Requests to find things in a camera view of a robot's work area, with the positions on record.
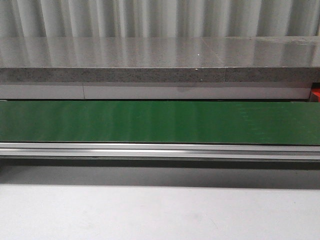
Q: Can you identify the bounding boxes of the white pleated curtain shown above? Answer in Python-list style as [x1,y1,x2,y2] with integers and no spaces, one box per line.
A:
[0,0,320,38]

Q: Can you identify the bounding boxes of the red object at right edge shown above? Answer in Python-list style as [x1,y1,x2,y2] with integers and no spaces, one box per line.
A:
[309,88,320,103]

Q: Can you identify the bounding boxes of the grey granite counter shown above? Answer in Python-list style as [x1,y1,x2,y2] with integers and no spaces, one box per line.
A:
[0,36,320,100]

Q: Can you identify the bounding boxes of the aluminium conveyor frame rail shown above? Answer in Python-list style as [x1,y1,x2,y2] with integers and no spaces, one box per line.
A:
[0,142,320,161]

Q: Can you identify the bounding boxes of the green conveyor belt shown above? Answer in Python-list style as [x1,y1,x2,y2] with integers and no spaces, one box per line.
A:
[0,100,320,145]

